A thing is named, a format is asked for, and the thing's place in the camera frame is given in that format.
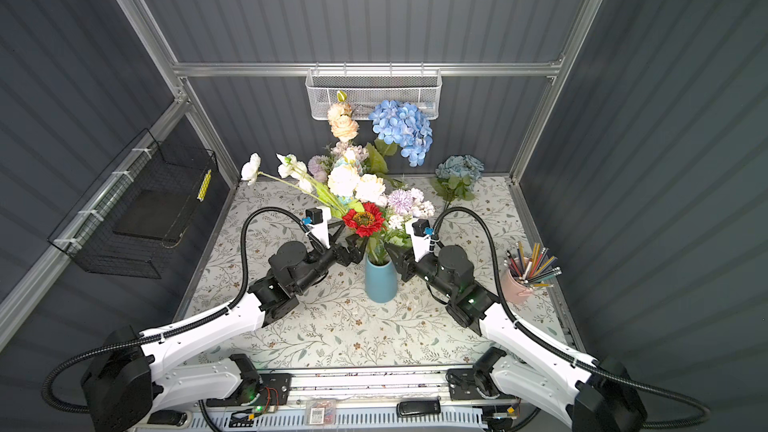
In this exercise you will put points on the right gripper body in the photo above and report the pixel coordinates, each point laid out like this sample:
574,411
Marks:
409,266

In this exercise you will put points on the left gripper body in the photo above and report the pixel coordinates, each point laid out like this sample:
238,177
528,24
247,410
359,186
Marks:
343,257

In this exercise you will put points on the teal ceramic vase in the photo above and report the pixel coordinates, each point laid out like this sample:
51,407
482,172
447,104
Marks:
381,281

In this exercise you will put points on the red sunflower cream peony stem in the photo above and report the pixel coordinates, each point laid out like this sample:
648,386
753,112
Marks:
363,199

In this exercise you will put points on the lilac white flower bunch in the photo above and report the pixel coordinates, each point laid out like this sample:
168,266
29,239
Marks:
342,153

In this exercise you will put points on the peach peony stem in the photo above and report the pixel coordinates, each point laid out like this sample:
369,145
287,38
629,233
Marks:
340,117

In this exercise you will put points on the blue hydrangea flower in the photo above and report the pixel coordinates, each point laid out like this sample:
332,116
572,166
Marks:
405,125

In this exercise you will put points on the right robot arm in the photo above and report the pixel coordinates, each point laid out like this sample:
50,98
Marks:
524,362

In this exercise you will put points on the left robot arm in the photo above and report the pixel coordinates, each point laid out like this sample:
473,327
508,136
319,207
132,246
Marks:
122,388

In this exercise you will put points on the pink pencil cup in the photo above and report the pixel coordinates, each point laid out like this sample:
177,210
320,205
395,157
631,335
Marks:
513,291

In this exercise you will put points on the coloured pencils bunch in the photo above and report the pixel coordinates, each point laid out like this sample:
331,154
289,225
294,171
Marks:
533,269

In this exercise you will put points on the black remote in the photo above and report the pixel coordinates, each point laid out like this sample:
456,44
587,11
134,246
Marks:
418,408

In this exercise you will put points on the yellow marker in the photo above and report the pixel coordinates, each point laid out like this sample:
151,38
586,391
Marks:
204,185

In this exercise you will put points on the small clear parts box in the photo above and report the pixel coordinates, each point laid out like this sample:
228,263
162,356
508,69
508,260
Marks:
320,413

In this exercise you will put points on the black pad in basket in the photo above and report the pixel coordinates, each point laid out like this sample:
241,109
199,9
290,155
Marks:
156,215

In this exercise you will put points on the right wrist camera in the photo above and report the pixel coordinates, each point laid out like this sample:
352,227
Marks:
420,232

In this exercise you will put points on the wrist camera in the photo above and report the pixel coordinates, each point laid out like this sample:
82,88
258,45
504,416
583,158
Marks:
420,232
317,221

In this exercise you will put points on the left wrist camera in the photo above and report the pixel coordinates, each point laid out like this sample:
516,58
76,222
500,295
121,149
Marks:
317,221

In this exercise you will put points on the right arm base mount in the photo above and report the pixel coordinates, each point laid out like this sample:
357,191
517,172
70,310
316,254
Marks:
462,386

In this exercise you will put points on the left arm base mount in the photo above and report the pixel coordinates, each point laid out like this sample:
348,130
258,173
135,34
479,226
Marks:
270,390

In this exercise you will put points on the white wire basket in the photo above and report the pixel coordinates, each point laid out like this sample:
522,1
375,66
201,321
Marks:
364,90

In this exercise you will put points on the black wire basket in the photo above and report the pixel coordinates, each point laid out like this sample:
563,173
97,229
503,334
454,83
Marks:
86,236

